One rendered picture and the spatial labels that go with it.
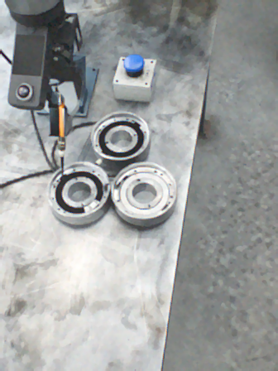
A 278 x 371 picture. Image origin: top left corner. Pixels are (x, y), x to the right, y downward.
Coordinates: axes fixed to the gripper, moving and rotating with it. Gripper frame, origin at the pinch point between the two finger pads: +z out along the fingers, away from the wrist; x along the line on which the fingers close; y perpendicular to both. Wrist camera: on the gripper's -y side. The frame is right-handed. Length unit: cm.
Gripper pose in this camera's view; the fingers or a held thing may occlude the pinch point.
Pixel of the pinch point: (60, 112)
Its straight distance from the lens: 78.7
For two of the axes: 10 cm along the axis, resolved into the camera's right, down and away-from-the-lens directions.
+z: 1.1, 5.8, 8.1
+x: -9.8, -0.8, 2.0
